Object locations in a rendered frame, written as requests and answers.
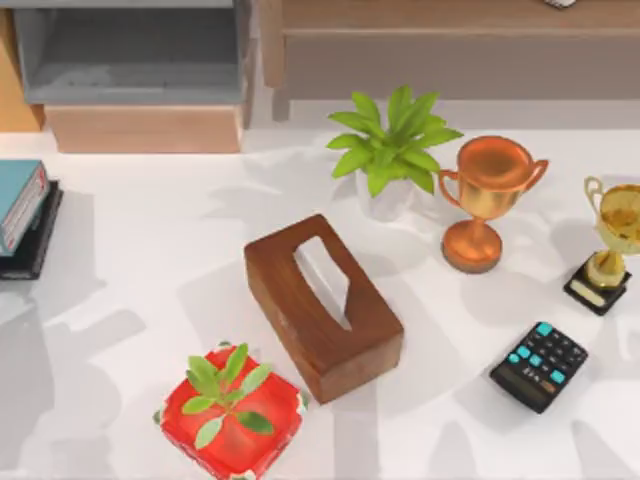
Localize brown wooden tissue box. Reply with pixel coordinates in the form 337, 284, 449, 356
243, 213, 405, 405

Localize white pot green plant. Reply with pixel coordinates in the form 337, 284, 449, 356
325, 84, 464, 222

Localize copper trophy cup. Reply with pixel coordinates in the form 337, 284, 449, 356
437, 135, 550, 274

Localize pale wooden drawer front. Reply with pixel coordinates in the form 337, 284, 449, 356
44, 103, 246, 154

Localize red square plant pot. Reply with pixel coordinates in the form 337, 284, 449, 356
152, 341, 309, 480

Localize wooden open shelf unit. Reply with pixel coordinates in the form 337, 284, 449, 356
259, 0, 640, 122

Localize black calculator blue keys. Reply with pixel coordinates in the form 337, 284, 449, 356
489, 321, 590, 415

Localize black book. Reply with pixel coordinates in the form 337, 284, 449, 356
0, 180, 65, 281

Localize gold trophy black base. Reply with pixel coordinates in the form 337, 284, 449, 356
563, 175, 640, 317

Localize teal book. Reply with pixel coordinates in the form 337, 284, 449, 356
0, 159, 49, 258

